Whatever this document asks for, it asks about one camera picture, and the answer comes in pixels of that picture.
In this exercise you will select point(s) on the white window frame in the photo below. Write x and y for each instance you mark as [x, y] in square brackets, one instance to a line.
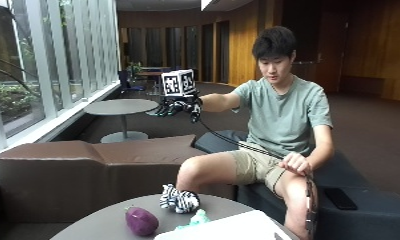
[44, 66]

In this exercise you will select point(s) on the the person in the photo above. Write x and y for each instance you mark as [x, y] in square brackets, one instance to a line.
[281, 113]

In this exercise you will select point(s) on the dark grey sofa seat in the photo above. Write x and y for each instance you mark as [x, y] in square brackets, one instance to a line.
[377, 216]

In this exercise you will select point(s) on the black phone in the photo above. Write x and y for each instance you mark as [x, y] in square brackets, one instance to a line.
[339, 198]

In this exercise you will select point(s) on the white cube with black markers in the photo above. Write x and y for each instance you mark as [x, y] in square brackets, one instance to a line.
[178, 83]

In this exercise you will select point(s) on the dark wooden door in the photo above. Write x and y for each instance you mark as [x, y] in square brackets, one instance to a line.
[327, 50]

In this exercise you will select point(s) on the dark blue chair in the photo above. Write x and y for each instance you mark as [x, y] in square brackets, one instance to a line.
[126, 81]

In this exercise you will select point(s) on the zebra striped soft toy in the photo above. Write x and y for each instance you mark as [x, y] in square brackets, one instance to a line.
[178, 200]

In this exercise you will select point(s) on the round grey pedestal table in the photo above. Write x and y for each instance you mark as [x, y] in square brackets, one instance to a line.
[120, 107]

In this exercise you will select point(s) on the brown wooden table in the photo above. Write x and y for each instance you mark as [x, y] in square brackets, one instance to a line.
[149, 73]

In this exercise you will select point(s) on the green potted plant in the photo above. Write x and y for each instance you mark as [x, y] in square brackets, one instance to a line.
[133, 68]

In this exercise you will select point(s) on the white box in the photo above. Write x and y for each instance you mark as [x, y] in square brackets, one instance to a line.
[226, 228]

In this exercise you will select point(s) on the purple eggplant toy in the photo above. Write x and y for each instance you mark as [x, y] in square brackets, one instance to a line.
[141, 221]

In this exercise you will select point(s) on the teal soft toy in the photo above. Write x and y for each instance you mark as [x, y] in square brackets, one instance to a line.
[196, 220]

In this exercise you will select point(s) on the brown leather bench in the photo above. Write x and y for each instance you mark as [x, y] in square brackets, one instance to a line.
[84, 176]

